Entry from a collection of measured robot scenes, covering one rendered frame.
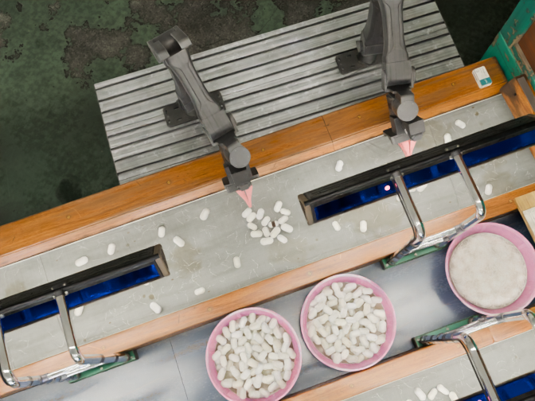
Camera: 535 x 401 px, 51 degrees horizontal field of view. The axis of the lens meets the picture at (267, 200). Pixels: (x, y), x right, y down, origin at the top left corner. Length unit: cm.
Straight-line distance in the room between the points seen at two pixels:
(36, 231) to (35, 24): 149
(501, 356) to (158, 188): 109
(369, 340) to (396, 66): 76
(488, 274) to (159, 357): 99
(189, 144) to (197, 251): 37
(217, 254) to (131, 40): 147
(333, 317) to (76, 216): 81
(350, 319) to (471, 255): 40
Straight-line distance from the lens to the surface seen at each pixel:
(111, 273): 133
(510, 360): 175
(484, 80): 188
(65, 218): 178
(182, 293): 167
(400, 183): 133
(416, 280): 176
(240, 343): 163
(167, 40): 154
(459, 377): 170
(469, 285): 174
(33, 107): 286
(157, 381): 174
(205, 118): 149
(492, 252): 177
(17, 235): 182
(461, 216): 173
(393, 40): 157
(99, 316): 172
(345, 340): 164
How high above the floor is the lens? 237
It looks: 75 degrees down
